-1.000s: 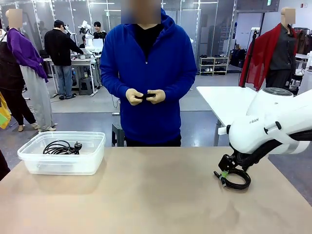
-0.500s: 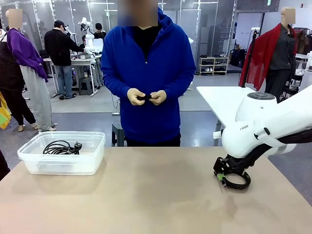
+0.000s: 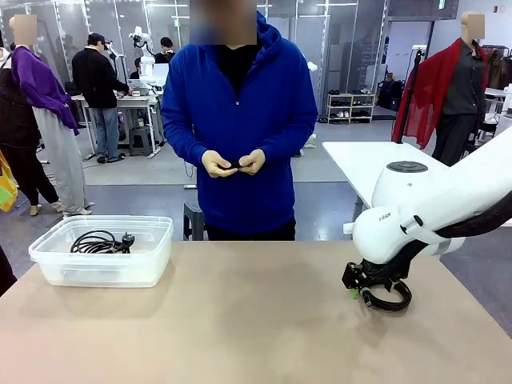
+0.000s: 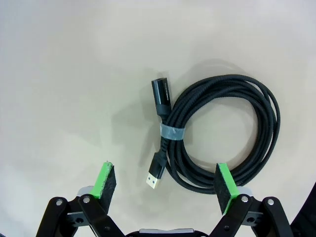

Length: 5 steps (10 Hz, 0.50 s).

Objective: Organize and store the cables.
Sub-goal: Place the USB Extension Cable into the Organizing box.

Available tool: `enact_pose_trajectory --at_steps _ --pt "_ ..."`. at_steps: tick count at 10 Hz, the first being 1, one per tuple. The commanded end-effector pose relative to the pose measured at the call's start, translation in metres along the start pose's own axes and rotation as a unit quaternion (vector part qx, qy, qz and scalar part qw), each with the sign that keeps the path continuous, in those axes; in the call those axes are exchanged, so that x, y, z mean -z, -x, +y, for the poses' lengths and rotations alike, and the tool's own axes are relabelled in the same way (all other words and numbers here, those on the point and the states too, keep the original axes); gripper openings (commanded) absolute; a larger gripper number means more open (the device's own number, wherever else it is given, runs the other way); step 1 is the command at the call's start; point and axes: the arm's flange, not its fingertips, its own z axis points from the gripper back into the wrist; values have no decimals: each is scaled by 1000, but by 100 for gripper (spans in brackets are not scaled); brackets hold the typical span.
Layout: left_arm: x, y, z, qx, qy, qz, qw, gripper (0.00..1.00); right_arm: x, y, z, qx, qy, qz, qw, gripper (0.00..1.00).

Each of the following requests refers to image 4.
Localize black braided USB cable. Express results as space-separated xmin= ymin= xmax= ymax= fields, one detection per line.
xmin=145 ymin=73 xmax=281 ymax=196

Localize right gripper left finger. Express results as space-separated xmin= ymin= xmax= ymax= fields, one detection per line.
xmin=36 ymin=161 xmax=124 ymax=237

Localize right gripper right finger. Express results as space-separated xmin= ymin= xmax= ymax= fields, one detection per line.
xmin=209 ymin=162 xmax=292 ymax=237

